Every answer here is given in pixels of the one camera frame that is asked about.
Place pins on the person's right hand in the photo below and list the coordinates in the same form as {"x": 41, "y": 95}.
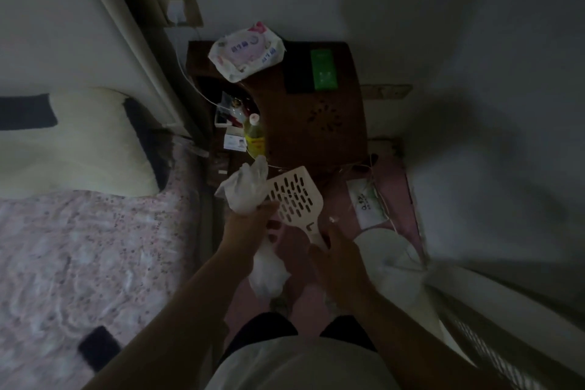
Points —
{"x": 343, "y": 266}

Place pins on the small white card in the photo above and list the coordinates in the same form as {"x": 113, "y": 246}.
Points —
{"x": 234, "y": 143}

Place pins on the cream pillow with dark patch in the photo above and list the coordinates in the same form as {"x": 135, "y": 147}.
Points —
{"x": 82, "y": 152}

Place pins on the black box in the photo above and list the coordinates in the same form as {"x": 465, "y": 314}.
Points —
{"x": 297, "y": 67}

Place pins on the person's left forearm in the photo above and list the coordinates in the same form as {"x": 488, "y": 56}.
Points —
{"x": 173, "y": 335}

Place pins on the dark wooden nightstand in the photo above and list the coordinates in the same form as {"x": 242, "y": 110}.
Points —
{"x": 311, "y": 129}

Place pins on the person's right forearm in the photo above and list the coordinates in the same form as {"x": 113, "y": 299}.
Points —
{"x": 411, "y": 348}

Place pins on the mattress with pink floral sheet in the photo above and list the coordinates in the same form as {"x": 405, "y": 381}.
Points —
{"x": 68, "y": 266}

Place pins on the black shorts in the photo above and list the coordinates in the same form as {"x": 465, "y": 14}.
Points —
{"x": 260, "y": 330}

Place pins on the white pink wet wipes pack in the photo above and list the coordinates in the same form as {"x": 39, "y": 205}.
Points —
{"x": 244, "y": 53}

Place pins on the white standing fan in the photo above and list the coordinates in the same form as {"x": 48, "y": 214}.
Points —
{"x": 388, "y": 261}

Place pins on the person's left hand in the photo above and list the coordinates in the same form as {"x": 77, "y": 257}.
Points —
{"x": 247, "y": 234}

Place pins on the clear plastic bag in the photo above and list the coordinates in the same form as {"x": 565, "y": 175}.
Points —
{"x": 244, "y": 188}

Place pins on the pink foam floor mat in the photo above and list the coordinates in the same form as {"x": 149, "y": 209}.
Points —
{"x": 338, "y": 202}

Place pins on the wall socket with white charger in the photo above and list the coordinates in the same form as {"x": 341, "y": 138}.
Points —
{"x": 176, "y": 10}

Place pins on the green box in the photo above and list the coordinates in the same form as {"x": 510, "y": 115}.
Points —
{"x": 324, "y": 70}

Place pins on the white shirt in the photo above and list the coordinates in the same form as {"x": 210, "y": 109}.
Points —
{"x": 301, "y": 367}

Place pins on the yellow bottle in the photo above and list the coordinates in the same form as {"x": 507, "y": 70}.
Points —
{"x": 255, "y": 140}

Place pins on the white slotted litter scoop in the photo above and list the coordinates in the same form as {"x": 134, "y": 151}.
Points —
{"x": 294, "y": 197}

